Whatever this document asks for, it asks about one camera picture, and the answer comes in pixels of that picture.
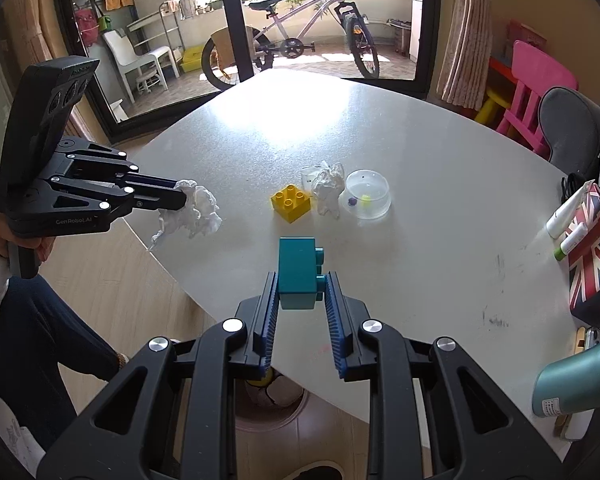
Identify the grey sofa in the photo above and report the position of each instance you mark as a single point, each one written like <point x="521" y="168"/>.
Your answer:
<point x="570" y="130"/>

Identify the pink storage box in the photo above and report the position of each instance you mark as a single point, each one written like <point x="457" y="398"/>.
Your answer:
<point x="527" y="35"/>

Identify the red hanging bag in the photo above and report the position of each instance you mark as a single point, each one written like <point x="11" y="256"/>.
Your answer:
<point x="86" y="25"/>

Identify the white bicycle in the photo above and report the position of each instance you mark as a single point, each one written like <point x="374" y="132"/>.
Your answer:
<point x="305" y="16"/>

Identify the small white stool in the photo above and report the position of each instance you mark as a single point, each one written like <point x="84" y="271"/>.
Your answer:
<point x="147" y="81"/>

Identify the yellow plastic bin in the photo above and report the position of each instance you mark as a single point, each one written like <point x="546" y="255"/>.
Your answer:
<point x="192" y="57"/>

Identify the white tissue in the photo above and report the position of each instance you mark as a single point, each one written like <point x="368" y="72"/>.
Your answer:
<point x="200" y="210"/>
<point x="327" y="185"/>

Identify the clear dome container with beads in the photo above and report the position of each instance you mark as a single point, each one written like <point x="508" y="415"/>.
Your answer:
<point x="367" y="195"/>

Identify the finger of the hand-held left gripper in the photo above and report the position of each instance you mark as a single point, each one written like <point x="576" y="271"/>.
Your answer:
<point x="152" y="181"/>
<point x="155" y="201"/>

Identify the person's left leg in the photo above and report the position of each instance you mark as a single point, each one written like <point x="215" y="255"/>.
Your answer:
<point x="40" y="340"/>

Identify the yellow child stool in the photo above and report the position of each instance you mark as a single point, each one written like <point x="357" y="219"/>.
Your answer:
<point x="495" y="102"/>

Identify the person's black shoe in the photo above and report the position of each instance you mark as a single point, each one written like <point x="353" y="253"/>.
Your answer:
<point x="320" y="471"/>

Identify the pink child chair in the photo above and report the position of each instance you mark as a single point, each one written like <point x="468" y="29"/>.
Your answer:
<point x="535" y="75"/>

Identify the white metal rack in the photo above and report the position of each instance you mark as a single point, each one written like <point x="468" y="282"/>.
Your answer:
<point x="150" y="20"/>

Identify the flag print tissue box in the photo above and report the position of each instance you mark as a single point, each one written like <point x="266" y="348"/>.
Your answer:
<point x="595" y="260"/>

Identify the white printed cloth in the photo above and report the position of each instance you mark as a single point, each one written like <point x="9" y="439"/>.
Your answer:
<point x="0" y="425"/>

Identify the yellow toy block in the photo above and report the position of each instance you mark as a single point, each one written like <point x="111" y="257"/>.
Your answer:
<point x="290" y="205"/>

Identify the small white green-capped tube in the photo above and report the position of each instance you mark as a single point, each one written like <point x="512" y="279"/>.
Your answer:
<point x="570" y="242"/>

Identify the pink translucent trash bin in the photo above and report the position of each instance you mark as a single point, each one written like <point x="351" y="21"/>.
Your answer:
<point x="270" y="422"/>

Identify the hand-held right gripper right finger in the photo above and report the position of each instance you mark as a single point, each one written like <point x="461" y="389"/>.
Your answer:
<point x="337" y="325"/>

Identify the white plastic chair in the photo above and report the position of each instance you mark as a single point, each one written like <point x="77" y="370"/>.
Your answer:
<point x="130" y="57"/>

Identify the teal thermos bottle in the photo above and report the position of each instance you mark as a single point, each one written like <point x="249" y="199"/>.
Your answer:
<point x="580" y="380"/>

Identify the white cabinet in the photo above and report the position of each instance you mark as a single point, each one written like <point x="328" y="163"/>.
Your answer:
<point x="416" y="20"/>

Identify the beige patterned curtain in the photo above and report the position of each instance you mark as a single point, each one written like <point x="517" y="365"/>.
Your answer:
<point x="30" y="25"/>
<point x="467" y="45"/>

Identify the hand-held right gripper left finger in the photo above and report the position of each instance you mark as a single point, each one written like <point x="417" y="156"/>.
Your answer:
<point x="266" y="325"/>

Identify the white cream tube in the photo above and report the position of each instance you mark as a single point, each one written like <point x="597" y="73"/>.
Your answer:
<point x="565" y="212"/>

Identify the small clear plastic cup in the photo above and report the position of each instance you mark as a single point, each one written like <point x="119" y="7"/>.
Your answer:
<point x="307" y="176"/>

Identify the black sliding door frame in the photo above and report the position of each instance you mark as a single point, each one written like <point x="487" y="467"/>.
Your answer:
<point x="230" y="35"/>

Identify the cardboard box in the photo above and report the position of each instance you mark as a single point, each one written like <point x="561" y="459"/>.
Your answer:
<point x="227" y="45"/>

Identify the small potted plant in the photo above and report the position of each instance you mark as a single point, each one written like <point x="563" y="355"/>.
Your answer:
<point x="215" y="1"/>

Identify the red child table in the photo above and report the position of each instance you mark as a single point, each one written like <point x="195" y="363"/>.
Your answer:
<point x="497" y="67"/>

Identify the teal toy block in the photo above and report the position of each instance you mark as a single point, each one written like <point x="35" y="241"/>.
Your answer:
<point x="296" y="270"/>

